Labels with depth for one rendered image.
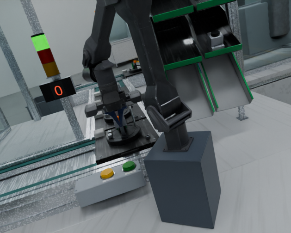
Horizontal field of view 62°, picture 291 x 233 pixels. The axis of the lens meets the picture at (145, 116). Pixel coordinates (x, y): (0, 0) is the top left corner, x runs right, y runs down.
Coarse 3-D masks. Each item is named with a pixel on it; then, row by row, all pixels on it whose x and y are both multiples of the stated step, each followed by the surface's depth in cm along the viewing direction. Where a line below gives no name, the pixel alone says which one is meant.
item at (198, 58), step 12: (156, 24) 100; (168, 24) 101; (180, 24) 101; (156, 36) 100; (168, 36) 98; (180, 36) 96; (168, 48) 92; (180, 48) 91; (192, 48) 89; (168, 60) 87; (180, 60) 86; (192, 60) 82
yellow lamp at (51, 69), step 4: (44, 64) 90; (48, 64) 90; (52, 64) 91; (44, 68) 91; (48, 68) 91; (52, 68) 91; (56, 68) 93; (48, 72) 91; (52, 72) 92; (56, 72) 92; (48, 76) 92
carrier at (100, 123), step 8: (136, 104) 129; (128, 112) 115; (136, 112) 118; (96, 120) 122; (104, 120) 119; (112, 120) 113; (128, 120) 111; (136, 120) 109; (96, 128) 112; (104, 128) 109; (112, 128) 108
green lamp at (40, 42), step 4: (36, 36) 87; (40, 36) 87; (44, 36) 89; (32, 40) 88; (36, 40) 87; (40, 40) 87; (44, 40) 88; (36, 44) 88; (40, 44) 88; (44, 44) 88; (48, 44) 90; (36, 48) 89; (40, 48) 88; (44, 48) 89
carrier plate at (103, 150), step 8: (144, 120) 106; (144, 128) 98; (152, 128) 96; (104, 136) 101; (144, 136) 91; (152, 136) 89; (96, 144) 95; (104, 144) 94; (128, 144) 88; (136, 144) 87; (144, 144) 85; (152, 144) 86; (96, 152) 89; (104, 152) 87; (112, 152) 86; (120, 152) 84; (96, 160) 83; (104, 160) 84
